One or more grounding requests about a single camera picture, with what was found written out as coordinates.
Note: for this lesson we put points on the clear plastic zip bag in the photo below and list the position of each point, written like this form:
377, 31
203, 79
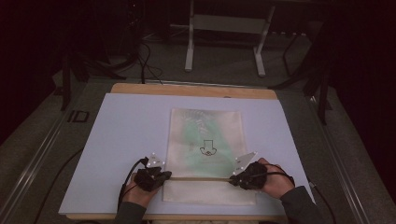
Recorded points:
208, 196

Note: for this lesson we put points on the light blue mat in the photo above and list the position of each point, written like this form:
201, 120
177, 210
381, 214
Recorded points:
130, 124

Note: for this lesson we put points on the green garment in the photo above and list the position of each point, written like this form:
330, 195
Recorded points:
196, 137

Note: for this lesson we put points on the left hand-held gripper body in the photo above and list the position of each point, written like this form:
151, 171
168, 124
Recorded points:
149, 180

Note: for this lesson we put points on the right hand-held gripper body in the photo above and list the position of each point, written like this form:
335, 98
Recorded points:
252, 177

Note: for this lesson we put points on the white metal stand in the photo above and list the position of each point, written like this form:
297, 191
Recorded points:
229, 24

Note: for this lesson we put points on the person's right hand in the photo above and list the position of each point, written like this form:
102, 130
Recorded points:
278, 183

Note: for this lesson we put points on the black stand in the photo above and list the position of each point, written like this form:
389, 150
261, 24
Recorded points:
320, 77
79, 67

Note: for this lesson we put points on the metal floor rail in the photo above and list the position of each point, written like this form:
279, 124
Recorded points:
31, 174
342, 168

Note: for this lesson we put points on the person's left hand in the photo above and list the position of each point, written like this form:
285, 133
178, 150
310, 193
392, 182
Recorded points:
140, 196

